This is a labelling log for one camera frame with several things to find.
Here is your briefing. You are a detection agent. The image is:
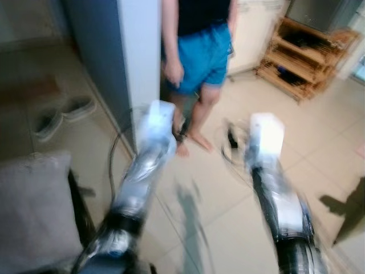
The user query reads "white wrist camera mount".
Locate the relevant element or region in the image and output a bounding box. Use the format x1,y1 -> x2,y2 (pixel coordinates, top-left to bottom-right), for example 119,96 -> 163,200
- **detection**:
136,100 -> 176,152
246,113 -> 285,169

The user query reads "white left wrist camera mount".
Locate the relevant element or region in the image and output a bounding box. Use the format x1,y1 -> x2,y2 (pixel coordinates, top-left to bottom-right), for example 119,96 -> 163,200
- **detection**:
136,100 -> 176,152

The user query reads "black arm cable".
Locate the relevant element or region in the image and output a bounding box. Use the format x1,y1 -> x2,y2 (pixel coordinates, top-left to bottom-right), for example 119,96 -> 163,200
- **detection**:
108,106 -> 149,195

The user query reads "cream cabinet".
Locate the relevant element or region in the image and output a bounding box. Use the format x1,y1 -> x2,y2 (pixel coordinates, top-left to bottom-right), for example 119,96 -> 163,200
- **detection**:
228,0 -> 291,78

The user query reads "person in blue shorts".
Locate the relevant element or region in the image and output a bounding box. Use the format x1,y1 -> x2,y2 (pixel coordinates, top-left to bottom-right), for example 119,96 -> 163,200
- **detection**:
161,0 -> 239,158

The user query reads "wooden shelf rack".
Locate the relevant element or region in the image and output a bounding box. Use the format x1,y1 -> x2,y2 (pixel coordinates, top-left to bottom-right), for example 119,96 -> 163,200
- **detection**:
255,17 -> 361,103

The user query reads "brown doormat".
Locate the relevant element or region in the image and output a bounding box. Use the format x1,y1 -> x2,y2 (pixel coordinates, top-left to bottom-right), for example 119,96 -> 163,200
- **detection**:
0,74 -> 60,106

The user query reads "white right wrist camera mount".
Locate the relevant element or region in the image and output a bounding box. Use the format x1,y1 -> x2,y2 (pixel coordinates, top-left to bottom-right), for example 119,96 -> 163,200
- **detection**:
246,113 -> 285,169

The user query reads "grey refrigerator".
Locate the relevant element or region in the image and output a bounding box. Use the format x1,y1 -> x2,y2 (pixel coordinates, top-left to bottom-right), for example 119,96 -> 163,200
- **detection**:
285,0 -> 346,32

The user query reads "grey cushion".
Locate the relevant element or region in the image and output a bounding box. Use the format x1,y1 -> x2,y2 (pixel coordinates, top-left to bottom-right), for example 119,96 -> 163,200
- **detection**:
0,150 -> 83,274

